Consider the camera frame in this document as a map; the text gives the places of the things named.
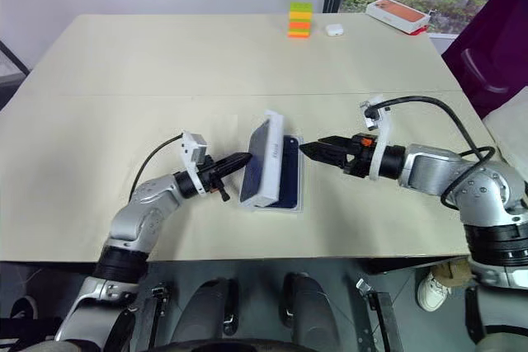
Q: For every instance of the dark blue smartphone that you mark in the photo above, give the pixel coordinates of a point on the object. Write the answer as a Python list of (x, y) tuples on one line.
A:
[(290, 170)]

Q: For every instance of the white box lid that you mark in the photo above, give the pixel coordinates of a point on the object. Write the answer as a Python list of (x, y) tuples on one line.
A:
[(257, 162)]

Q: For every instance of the dark rounded shape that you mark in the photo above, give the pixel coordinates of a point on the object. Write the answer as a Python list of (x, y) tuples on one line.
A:
[(309, 306), (204, 308)]

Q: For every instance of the white earbuds case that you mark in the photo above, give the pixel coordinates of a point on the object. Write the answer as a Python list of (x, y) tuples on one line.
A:
[(334, 30)]

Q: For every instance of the white sneaker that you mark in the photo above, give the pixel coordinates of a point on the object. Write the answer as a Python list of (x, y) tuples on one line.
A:
[(432, 292)]

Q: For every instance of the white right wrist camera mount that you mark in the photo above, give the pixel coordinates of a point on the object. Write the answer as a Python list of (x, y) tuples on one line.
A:
[(381, 137)]

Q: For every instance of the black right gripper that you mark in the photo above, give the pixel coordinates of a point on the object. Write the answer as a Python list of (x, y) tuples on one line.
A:
[(361, 158)]

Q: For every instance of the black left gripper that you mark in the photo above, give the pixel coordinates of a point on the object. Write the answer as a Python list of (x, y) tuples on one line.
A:
[(210, 176)]

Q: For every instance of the black metal bracket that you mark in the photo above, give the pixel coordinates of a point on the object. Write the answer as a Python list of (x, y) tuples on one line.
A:
[(156, 315), (381, 317)]

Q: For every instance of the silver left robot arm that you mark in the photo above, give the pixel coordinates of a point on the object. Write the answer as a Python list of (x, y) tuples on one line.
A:
[(132, 228)]

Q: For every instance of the white cloth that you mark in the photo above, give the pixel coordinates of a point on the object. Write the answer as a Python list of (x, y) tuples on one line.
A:
[(509, 133)]

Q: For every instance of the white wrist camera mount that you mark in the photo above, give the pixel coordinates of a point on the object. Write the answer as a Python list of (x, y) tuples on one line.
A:
[(194, 150), (381, 137)]

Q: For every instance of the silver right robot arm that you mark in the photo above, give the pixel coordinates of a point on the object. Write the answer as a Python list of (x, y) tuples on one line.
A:
[(474, 187)]

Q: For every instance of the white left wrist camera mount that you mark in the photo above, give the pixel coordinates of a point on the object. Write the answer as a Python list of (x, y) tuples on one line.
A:
[(194, 150)]

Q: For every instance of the green orange block stack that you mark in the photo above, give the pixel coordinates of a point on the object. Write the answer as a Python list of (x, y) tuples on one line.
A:
[(300, 20)]

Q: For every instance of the khaki trouser leg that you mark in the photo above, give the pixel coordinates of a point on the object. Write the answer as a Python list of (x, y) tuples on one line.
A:
[(453, 271)]

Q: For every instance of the red flat item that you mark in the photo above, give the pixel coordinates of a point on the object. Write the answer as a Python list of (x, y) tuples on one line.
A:
[(420, 31)]

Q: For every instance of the dark purple chair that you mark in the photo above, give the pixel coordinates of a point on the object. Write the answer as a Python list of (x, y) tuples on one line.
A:
[(491, 43)]

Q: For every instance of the phone box with orange print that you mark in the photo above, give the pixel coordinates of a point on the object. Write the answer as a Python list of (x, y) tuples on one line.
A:
[(398, 13)]

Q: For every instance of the white box base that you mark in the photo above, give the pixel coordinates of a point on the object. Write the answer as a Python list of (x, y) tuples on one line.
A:
[(300, 179)]

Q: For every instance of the dark picture frame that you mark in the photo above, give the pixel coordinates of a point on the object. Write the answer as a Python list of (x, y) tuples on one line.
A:
[(10, 61)]

